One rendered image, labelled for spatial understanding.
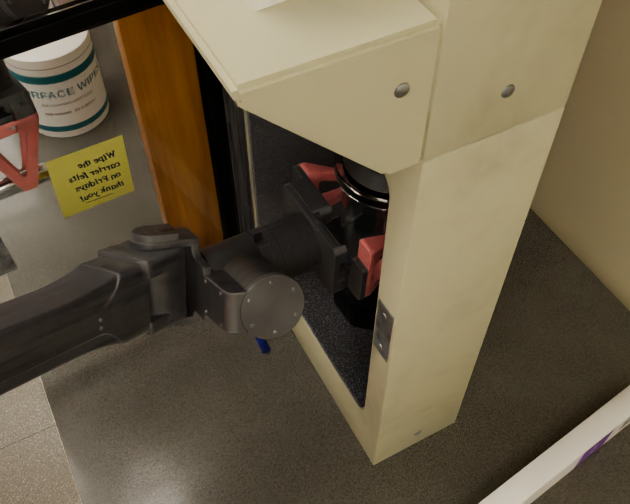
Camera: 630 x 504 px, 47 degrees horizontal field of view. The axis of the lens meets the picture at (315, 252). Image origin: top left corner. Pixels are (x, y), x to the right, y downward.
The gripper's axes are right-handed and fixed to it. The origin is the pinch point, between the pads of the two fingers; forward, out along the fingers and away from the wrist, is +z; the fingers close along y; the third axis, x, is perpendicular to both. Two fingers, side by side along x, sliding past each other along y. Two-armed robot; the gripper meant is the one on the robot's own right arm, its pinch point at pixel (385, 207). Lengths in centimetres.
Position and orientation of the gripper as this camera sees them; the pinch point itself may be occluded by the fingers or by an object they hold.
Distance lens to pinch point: 73.5
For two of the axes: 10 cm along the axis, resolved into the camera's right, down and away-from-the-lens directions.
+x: -0.3, 6.5, 7.6
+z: 8.7, -3.6, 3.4
